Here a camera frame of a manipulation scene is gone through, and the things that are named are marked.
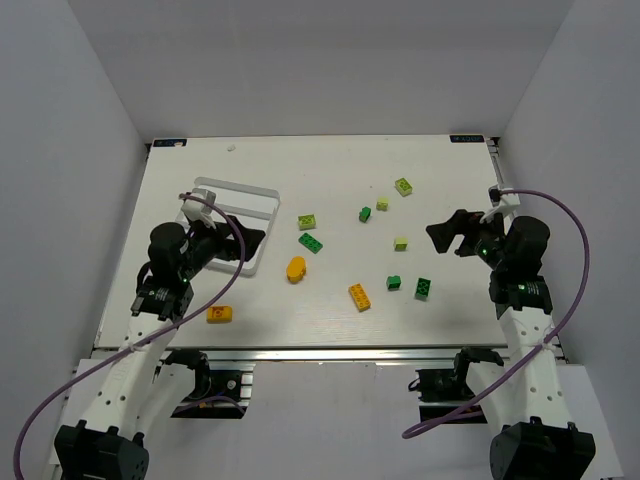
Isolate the orange rounded lego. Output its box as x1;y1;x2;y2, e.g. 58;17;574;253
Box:
286;256;306;284

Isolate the pale lime square lego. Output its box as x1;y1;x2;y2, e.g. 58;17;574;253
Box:
393;237;408;251

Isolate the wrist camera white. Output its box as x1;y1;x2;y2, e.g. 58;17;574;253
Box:
480;185;521;223
181;188;216;227

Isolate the pale lime small lego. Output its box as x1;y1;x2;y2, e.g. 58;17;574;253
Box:
376;197;389;211

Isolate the aluminium table rail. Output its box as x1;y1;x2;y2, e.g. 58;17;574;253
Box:
89;346;571;363

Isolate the orange long lego brick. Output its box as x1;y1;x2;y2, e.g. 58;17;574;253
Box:
348;283;371;312

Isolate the lime hollow lego brick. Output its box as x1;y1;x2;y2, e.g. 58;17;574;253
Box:
297;214;316;231

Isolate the right blue label sticker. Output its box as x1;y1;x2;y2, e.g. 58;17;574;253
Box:
449;134;485;143

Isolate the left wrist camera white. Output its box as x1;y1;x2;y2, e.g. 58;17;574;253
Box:
181;188;216;227

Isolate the lime hollow lego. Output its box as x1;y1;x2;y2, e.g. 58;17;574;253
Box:
394;178;413;197

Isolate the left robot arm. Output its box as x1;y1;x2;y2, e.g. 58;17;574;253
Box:
54;216;266;479

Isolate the white compartment tray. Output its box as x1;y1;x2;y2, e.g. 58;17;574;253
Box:
175;175;281;278

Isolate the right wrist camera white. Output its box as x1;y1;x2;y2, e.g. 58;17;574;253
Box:
480;185;521;223

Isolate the orange hollow lego brick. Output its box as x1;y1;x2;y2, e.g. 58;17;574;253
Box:
206;306;233;324

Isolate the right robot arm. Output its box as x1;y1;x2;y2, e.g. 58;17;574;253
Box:
426;209;596;479

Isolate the dark green hollow lego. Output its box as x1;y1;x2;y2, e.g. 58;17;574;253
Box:
414;277;431;301

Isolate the dark green small lego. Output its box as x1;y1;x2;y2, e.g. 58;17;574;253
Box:
358;207;371;223

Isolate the blue label sticker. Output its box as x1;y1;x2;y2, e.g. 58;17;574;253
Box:
449;134;485;143
152;138;187;148

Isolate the left blue label sticker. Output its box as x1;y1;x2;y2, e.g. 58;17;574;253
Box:
152;138;187;148

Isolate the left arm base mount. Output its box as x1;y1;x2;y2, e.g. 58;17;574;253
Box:
161;349;246;419

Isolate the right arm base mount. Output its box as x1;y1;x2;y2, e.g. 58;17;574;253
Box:
408;347;504;422

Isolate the dark green square lego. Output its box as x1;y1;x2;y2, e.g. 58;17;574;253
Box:
386;275;402;291

